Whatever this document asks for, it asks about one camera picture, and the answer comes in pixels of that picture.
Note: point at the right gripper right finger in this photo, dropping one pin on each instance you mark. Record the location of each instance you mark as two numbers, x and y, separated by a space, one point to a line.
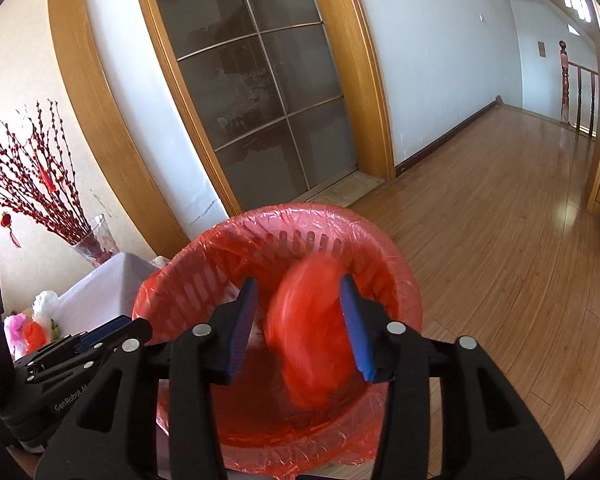
488 430

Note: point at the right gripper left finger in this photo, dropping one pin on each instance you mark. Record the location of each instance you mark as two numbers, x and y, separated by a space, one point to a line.
111 431

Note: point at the red plastic bag trash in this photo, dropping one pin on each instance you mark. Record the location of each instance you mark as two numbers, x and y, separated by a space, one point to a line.
305 329

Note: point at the red lined trash basket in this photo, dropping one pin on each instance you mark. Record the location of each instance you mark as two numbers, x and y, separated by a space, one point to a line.
260 431

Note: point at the plush toys pile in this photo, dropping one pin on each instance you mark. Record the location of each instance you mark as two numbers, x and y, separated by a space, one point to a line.
33 328

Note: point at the clear glass vase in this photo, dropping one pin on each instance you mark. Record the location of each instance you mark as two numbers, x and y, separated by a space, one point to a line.
98 246

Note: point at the red berry branch bouquet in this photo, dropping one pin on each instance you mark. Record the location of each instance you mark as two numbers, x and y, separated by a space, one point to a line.
37 172

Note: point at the wooden stair railing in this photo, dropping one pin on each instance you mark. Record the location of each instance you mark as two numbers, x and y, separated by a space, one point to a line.
578 97

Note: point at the glass panel sliding door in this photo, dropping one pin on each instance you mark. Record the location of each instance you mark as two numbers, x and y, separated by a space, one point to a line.
264 84

